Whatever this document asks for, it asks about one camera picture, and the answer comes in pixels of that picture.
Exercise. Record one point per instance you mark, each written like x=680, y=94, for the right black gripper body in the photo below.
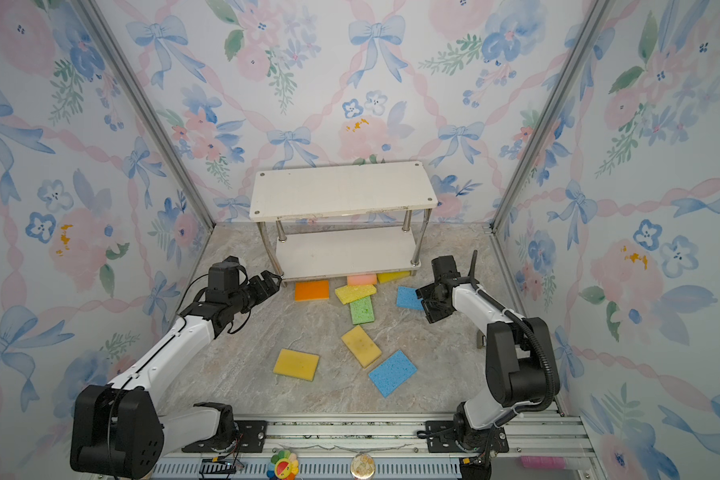
x=438, y=311

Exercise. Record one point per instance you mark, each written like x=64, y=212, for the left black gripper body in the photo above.
x=248, y=295

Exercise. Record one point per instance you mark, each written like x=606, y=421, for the blue sponge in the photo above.
x=407, y=299
x=392, y=373

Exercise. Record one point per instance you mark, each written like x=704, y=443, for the blue sponge front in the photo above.
x=392, y=373

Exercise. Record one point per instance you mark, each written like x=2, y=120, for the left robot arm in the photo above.
x=117, y=431

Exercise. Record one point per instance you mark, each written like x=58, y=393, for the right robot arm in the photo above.
x=520, y=372

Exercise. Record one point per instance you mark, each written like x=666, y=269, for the yellow sponge under shelf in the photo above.
x=392, y=276

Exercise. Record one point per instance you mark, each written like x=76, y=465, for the white two-tier metal shelf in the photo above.
x=342, y=192

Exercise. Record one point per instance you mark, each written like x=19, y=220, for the orange sponge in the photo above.
x=312, y=291

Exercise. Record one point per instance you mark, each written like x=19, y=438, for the green sponge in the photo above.
x=362, y=311

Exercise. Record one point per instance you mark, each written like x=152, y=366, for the pink sponge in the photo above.
x=362, y=280

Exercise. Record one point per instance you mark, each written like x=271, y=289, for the light yellow cellulose sponge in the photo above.
x=351, y=293

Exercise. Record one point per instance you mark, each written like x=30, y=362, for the colourful flower toy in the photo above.
x=283, y=465

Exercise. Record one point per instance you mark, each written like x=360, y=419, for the round gold badge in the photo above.
x=362, y=467

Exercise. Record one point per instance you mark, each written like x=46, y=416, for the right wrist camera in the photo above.
x=444, y=268

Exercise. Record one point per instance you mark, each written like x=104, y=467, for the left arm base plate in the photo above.
x=246, y=436

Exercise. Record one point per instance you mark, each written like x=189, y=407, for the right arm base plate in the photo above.
x=448, y=436

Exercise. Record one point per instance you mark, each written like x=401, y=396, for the aluminium front rail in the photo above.
x=541, y=446

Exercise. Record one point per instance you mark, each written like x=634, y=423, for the left aluminium frame post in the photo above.
x=94, y=20

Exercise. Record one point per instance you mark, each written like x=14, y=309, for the aluminium frame post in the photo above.
x=94, y=20
x=590, y=29

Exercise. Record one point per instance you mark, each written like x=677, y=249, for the right aluminium frame post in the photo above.
x=590, y=29

